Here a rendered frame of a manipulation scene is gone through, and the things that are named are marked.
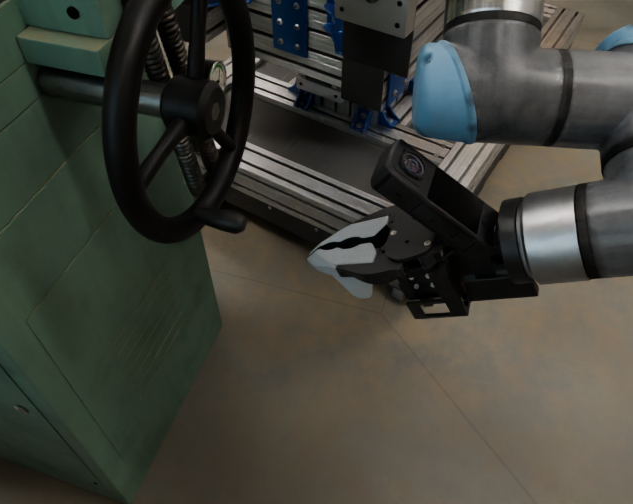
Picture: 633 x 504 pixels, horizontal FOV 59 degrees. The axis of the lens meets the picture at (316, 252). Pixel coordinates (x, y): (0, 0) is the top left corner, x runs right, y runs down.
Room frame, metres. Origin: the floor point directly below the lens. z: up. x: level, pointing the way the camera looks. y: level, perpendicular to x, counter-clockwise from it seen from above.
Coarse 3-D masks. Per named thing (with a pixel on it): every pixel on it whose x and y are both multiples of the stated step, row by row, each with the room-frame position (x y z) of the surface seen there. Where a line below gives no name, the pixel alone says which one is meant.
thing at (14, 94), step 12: (24, 72) 0.52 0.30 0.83; (36, 72) 0.53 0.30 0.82; (0, 84) 0.49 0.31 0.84; (12, 84) 0.50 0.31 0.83; (24, 84) 0.51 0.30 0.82; (36, 84) 0.53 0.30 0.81; (0, 96) 0.48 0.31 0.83; (12, 96) 0.49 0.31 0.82; (24, 96) 0.51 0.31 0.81; (36, 96) 0.52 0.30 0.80; (0, 108) 0.48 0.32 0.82; (12, 108) 0.49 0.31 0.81; (24, 108) 0.50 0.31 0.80; (0, 120) 0.47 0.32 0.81; (12, 120) 0.48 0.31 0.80
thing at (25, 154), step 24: (144, 72) 0.71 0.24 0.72; (48, 96) 0.54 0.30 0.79; (24, 120) 0.50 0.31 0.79; (48, 120) 0.52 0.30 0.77; (72, 120) 0.56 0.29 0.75; (96, 120) 0.59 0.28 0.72; (0, 144) 0.46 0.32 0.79; (24, 144) 0.48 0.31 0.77; (48, 144) 0.51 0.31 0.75; (72, 144) 0.54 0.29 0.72; (0, 168) 0.44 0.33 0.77; (24, 168) 0.47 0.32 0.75; (48, 168) 0.50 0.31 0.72; (0, 192) 0.43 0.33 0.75; (24, 192) 0.46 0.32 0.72; (0, 216) 0.42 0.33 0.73
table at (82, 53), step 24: (0, 0) 0.54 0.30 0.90; (0, 24) 0.52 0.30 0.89; (24, 24) 0.54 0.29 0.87; (0, 48) 0.51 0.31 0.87; (24, 48) 0.52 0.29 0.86; (48, 48) 0.52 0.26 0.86; (72, 48) 0.51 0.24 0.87; (96, 48) 0.50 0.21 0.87; (0, 72) 0.49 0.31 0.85; (96, 72) 0.50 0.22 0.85
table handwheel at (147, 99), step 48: (144, 0) 0.44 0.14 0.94; (192, 0) 0.53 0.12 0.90; (240, 0) 0.59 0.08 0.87; (144, 48) 0.42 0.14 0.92; (192, 48) 0.51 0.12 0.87; (240, 48) 0.60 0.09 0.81; (96, 96) 0.51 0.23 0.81; (144, 96) 0.49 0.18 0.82; (192, 96) 0.47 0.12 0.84; (240, 96) 0.59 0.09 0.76; (240, 144) 0.56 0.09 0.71; (144, 192) 0.37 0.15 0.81
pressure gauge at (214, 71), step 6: (210, 60) 0.79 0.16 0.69; (210, 66) 0.77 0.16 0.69; (216, 66) 0.78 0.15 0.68; (222, 66) 0.80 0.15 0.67; (204, 72) 0.76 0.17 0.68; (210, 72) 0.76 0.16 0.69; (216, 72) 0.78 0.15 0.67; (222, 72) 0.80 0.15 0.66; (204, 78) 0.75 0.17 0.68; (210, 78) 0.75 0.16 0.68; (216, 78) 0.77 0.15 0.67; (222, 78) 0.79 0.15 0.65; (222, 84) 0.79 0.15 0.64
